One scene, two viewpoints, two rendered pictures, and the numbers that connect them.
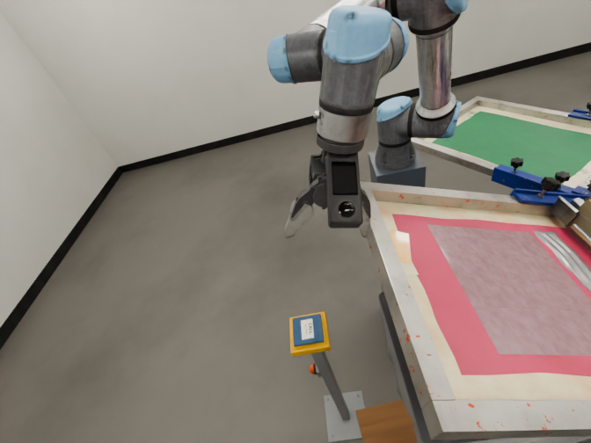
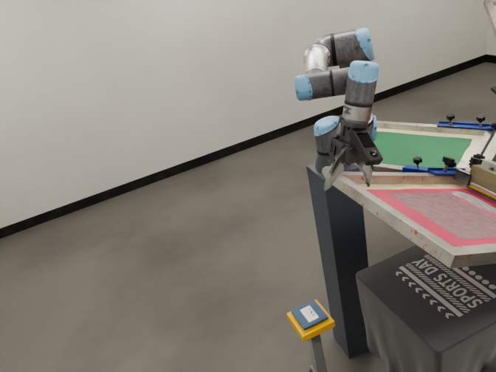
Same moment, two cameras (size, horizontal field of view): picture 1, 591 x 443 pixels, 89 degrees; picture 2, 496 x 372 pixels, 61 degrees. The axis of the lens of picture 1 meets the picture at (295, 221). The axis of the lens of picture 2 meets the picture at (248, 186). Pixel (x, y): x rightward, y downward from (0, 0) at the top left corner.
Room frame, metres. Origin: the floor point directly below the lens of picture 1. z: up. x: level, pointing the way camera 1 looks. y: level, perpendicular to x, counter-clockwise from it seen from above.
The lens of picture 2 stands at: (-0.42, 0.64, 2.14)
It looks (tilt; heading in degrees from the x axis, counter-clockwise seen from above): 28 degrees down; 335
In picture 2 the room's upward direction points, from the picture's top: 14 degrees counter-clockwise
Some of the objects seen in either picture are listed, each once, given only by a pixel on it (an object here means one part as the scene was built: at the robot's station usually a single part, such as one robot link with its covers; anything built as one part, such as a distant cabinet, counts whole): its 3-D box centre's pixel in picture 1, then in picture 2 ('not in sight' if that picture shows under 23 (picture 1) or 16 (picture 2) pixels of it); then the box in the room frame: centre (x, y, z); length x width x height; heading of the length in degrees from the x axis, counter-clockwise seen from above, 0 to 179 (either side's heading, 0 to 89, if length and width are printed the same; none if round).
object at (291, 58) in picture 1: (346, 21); (316, 66); (0.71, -0.23, 1.76); 0.49 x 0.11 x 0.12; 139
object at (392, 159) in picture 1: (394, 148); (331, 156); (0.97, -0.45, 1.25); 0.15 x 0.15 x 0.10
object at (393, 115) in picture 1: (396, 119); (329, 133); (0.97, -0.46, 1.37); 0.13 x 0.12 x 0.14; 49
